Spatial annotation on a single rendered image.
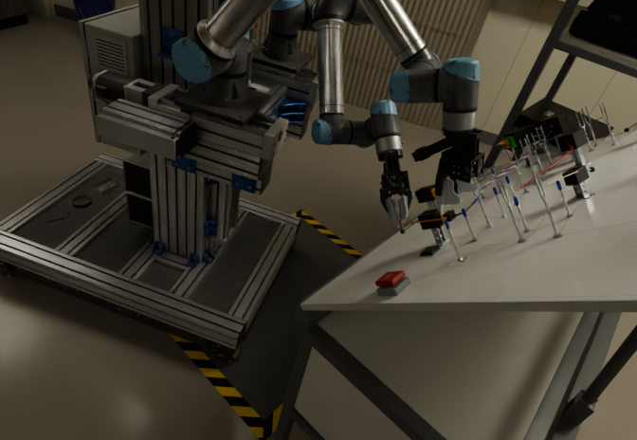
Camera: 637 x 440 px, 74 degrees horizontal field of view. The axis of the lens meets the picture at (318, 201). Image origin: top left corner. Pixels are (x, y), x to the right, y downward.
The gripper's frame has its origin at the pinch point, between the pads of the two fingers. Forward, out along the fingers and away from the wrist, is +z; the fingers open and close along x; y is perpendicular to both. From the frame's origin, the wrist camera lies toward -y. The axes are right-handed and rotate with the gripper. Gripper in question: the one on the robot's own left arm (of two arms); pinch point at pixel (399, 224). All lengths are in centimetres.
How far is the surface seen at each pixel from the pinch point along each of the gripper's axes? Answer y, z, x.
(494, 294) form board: 44.7, 16.4, 10.3
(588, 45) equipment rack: -34, -57, 80
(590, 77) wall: -249, -114, 200
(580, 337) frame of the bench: -19, 41, 51
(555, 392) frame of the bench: -1, 50, 34
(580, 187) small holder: 16.5, -2.2, 42.0
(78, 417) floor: -34, 55, -126
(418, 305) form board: 36.2, 18.0, -2.0
